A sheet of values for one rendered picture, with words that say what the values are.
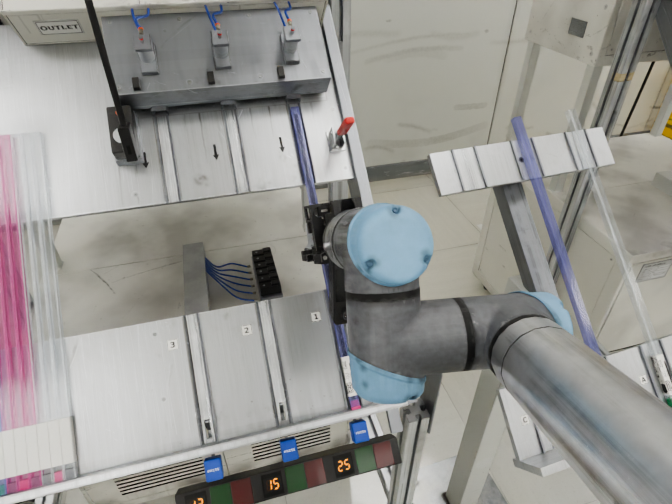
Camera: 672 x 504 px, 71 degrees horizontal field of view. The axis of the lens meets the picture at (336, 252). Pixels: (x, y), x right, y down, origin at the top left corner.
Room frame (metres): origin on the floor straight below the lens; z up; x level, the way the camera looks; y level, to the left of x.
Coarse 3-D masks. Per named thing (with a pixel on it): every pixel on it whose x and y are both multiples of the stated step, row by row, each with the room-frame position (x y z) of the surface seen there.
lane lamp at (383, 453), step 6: (378, 444) 0.41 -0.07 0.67; (384, 444) 0.41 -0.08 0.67; (390, 444) 0.41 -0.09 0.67; (378, 450) 0.40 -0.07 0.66; (384, 450) 0.40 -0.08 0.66; (390, 450) 0.40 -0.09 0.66; (378, 456) 0.39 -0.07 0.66; (384, 456) 0.39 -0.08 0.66; (390, 456) 0.39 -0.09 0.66; (378, 462) 0.39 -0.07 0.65; (384, 462) 0.39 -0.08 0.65; (390, 462) 0.39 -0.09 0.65
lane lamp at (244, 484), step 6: (240, 480) 0.35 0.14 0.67; (246, 480) 0.35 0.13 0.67; (234, 486) 0.34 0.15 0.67; (240, 486) 0.34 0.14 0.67; (246, 486) 0.34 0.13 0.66; (234, 492) 0.34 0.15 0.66; (240, 492) 0.34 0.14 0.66; (246, 492) 0.34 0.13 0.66; (252, 492) 0.34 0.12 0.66; (234, 498) 0.33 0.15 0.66; (240, 498) 0.33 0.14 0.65; (246, 498) 0.33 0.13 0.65; (252, 498) 0.33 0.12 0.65
